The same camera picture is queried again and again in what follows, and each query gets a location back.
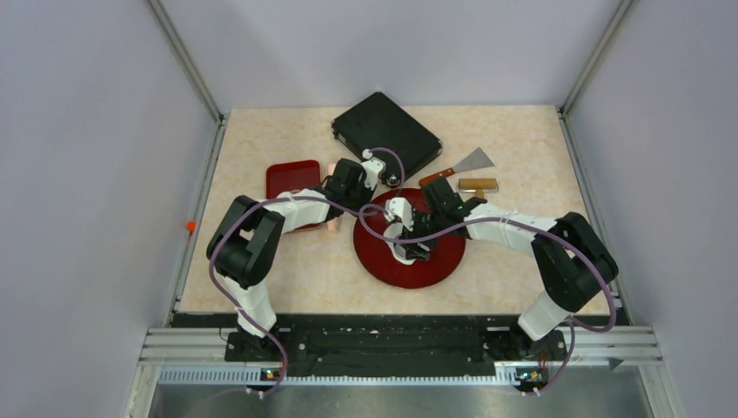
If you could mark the wooden double-ended roller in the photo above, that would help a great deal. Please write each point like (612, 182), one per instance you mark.
(478, 187)

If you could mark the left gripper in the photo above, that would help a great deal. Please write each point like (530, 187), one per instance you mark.
(367, 192)

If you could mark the white dough ball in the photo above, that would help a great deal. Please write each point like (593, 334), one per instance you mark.
(395, 231)

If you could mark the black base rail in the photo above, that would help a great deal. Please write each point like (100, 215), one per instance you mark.
(385, 345)

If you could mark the black case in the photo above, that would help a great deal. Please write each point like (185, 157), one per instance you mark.
(377, 121)

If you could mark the metal scraper wooden handle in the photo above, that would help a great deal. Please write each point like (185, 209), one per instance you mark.
(476, 160)

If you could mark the red rectangular tray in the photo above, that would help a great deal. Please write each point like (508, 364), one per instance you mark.
(291, 177)

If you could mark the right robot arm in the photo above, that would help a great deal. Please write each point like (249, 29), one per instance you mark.
(574, 264)

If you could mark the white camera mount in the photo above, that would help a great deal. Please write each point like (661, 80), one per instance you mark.
(373, 168)
(399, 210)

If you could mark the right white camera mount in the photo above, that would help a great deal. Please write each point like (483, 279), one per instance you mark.
(399, 210)

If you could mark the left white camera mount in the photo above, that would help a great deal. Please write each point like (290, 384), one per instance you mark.
(373, 168)

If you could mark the pink plastic cylinder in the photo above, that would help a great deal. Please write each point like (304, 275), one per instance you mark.
(333, 226)

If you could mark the round red tray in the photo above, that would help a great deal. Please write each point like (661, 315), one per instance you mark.
(375, 257)

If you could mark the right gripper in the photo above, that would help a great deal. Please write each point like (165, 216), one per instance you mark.
(413, 250)

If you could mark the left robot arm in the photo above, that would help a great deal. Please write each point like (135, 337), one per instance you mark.
(242, 250)

